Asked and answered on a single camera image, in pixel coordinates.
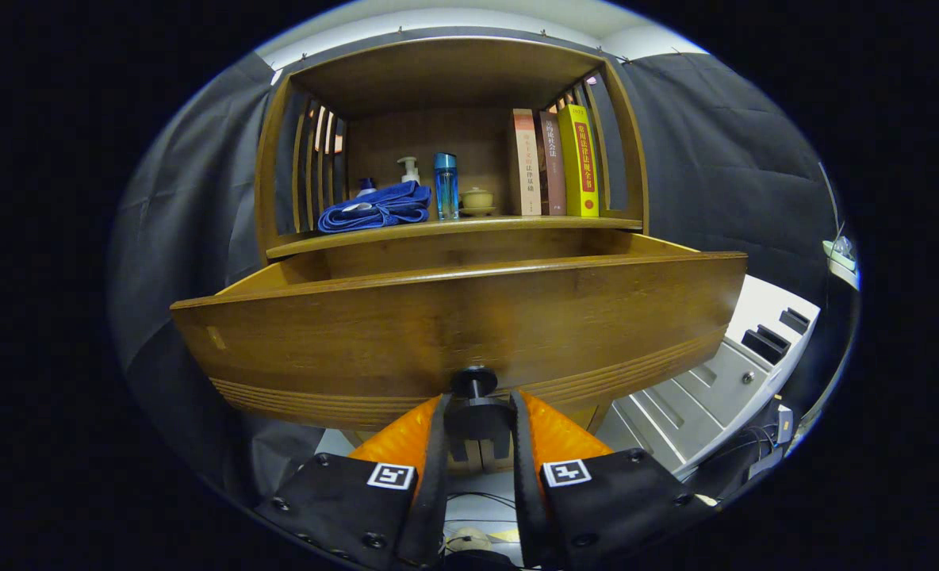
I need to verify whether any yellow book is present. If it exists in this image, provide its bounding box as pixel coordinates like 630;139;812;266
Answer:
558;104;600;218

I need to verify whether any beige book with orange band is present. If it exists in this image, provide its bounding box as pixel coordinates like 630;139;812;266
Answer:
512;109;542;217

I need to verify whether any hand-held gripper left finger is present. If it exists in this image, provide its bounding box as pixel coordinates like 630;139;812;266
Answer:
255;394;450;570

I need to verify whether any blue glass bottle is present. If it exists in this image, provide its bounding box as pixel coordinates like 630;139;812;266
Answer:
434;152;460;221

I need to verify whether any brown book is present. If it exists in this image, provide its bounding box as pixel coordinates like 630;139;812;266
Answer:
538;110;567;217

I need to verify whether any wooden drawer with black knob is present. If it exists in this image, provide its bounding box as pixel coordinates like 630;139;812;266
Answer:
170;230;749;433

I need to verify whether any wooden cabinet with slatted shelf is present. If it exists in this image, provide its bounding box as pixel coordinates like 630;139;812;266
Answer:
254;36;651;477

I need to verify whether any wooden countertop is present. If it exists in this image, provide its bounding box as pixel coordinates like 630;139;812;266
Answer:
265;213;645;261

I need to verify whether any folded blue towel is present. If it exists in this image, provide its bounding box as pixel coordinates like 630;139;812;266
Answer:
317;180;432;234

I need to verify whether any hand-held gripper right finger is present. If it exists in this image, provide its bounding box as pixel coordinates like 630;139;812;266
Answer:
509;389;720;570

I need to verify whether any yellow lidded teacup with saucer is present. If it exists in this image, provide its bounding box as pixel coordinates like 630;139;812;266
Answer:
459;187;496;217

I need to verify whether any small white device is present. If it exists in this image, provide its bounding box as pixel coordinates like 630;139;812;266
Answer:
822;238;860;290

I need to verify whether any dark cable bundle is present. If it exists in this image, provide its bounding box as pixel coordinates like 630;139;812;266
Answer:
692;400;795;496

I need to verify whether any white drawer cabinet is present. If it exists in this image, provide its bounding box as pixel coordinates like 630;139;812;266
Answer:
596;274;822;481

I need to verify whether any thin black cable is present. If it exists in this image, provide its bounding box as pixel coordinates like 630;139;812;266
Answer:
446;490;518;524

